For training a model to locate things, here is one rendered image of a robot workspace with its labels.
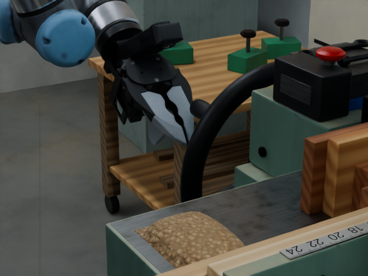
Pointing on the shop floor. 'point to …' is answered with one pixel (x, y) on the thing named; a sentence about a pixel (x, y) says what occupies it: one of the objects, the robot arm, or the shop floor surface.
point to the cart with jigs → (158, 170)
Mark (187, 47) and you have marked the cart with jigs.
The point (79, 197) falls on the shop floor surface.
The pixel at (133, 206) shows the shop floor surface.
